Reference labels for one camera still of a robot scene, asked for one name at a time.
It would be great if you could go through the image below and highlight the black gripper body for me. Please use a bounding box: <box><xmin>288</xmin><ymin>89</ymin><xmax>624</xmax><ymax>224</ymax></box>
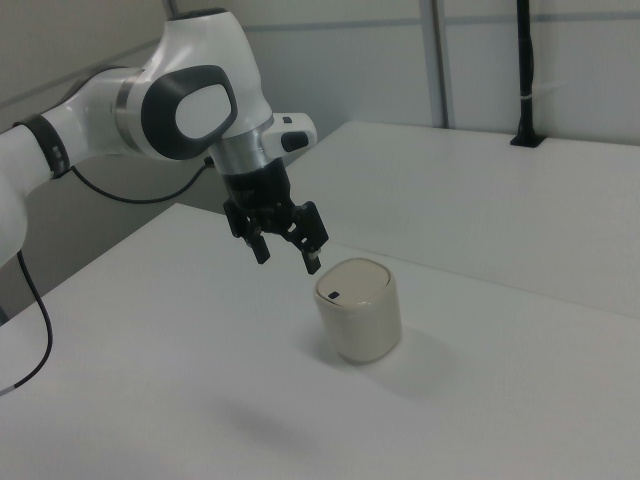
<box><xmin>221</xmin><ymin>160</ymin><xmax>294</xmax><ymax>235</ymax></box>

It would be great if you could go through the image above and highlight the black pole with clamp base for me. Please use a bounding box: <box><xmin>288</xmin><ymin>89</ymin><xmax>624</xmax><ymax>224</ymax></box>
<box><xmin>509</xmin><ymin>0</ymin><xmax>547</xmax><ymax>149</ymax></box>

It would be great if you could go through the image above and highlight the small white trash can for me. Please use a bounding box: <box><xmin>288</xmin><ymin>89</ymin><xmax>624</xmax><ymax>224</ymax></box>
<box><xmin>313</xmin><ymin>257</ymin><xmax>403</xmax><ymax>365</ymax></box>

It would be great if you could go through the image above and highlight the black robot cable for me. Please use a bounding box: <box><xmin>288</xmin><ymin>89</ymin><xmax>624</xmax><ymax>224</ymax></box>
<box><xmin>0</xmin><ymin>157</ymin><xmax>211</xmax><ymax>397</ymax></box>

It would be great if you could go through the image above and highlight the black cable strap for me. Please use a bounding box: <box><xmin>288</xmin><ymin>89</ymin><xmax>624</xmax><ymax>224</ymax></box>
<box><xmin>25</xmin><ymin>114</ymin><xmax>70</xmax><ymax>180</ymax></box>

